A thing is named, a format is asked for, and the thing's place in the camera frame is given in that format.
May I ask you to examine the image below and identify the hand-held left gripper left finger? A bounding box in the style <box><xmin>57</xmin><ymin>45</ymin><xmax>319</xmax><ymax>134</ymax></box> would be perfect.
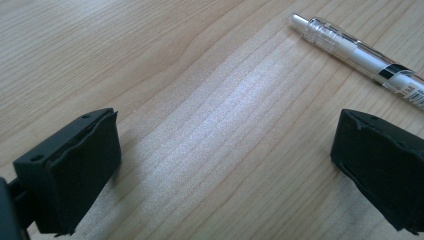
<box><xmin>12</xmin><ymin>107</ymin><xmax>122</xmax><ymax>237</ymax></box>

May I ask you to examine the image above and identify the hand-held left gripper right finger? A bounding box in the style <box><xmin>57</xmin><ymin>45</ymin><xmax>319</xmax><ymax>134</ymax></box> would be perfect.
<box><xmin>329</xmin><ymin>108</ymin><xmax>424</xmax><ymax>236</ymax></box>

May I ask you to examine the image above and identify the clear white ballpoint pen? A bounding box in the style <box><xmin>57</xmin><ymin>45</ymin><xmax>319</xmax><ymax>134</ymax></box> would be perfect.
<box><xmin>288</xmin><ymin>12</ymin><xmax>424</xmax><ymax>110</ymax></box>

